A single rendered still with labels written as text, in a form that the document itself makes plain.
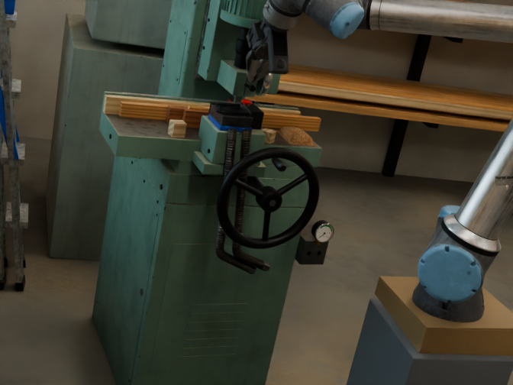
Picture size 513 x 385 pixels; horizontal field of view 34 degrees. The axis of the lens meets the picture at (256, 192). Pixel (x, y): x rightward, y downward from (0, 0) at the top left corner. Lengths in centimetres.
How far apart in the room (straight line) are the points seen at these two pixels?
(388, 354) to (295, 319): 110
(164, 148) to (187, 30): 46
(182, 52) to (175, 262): 64
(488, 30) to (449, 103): 279
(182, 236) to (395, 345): 66
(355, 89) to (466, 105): 70
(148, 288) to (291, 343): 90
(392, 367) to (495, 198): 56
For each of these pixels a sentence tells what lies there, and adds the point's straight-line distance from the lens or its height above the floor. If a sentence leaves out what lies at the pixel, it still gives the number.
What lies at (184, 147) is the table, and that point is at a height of 88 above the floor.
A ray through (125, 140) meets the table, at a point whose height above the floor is 89.
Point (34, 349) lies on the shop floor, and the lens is 290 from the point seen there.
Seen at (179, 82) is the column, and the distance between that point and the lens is 257.
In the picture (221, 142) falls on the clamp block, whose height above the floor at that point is 93.
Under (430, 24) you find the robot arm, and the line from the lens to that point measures 207.
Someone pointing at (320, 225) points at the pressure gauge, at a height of 68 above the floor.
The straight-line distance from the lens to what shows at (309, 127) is 254.
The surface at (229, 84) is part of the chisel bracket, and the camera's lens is 239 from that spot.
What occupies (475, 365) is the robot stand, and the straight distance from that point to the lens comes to 226.
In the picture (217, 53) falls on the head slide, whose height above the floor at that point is 109.
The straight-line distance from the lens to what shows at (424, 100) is 475.
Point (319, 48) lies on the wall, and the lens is 493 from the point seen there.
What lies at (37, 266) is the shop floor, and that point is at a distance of 340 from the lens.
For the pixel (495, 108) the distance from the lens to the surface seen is 500.
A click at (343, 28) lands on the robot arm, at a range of 198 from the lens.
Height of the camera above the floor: 158
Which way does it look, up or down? 21 degrees down
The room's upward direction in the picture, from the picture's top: 12 degrees clockwise
